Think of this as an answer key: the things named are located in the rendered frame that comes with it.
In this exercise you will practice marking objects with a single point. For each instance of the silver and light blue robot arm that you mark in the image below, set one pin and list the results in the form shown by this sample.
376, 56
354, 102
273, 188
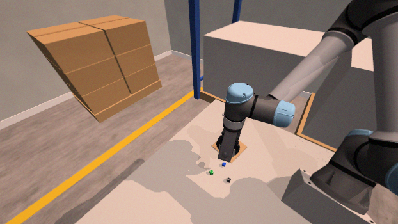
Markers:
360, 162

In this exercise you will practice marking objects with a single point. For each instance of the orange flat mat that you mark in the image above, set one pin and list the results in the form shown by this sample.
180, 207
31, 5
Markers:
242, 148

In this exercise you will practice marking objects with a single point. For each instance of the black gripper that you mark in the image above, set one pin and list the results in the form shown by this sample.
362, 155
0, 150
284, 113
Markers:
237, 145

